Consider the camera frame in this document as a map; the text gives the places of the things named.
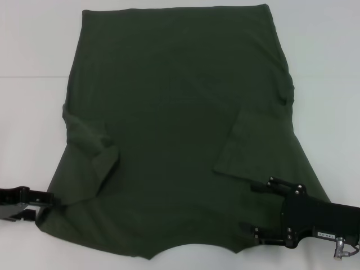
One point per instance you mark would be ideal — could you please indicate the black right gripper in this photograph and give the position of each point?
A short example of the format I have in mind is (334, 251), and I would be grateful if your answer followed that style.
(315, 220)

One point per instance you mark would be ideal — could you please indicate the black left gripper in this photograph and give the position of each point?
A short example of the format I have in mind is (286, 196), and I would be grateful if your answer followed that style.
(14, 197)

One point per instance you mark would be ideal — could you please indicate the dark green t-shirt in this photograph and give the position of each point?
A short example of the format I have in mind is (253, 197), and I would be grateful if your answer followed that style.
(174, 112)

